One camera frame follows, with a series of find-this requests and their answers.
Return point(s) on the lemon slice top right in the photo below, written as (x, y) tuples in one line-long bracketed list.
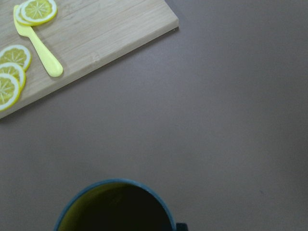
[(9, 91)]

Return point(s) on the dark blue mug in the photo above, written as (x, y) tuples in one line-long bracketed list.
[(117, 205)]

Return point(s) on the lemon slice under front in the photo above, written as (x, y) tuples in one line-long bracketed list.
[(19, 17)]

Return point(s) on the lemon slice lower stack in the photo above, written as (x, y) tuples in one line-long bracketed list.
[(17, 54)]

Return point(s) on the bamboo cutting board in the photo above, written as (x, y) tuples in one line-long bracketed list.
[(84, 36)]

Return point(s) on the lemon slice stack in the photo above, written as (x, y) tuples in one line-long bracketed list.
[(17, 54), (16, 71)]

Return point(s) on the yellow plastic knife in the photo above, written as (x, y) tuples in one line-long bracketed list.
[(49, 61)]

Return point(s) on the lemon slice middle stack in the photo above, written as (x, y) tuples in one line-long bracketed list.
[(16, 71)]

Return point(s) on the lemon slice front left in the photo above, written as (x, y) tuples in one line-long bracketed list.
[(37, 12)]

